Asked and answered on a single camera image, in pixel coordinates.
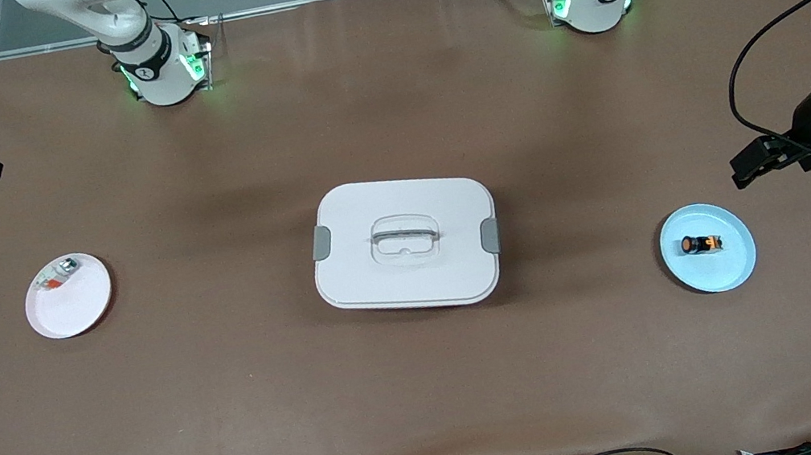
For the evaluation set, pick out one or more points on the light blue round plate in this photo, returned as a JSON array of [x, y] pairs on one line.
[[710, 273]]

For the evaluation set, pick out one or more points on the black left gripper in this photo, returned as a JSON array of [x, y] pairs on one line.
[[804, 126]]

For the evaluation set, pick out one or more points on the brown table mat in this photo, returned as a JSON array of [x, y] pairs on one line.
[[240, 416]]

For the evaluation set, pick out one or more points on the white lidded box grey latches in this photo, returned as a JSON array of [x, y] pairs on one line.
[[414, 283]]

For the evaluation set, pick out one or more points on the pink round plate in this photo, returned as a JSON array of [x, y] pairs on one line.
[[73, 313]]

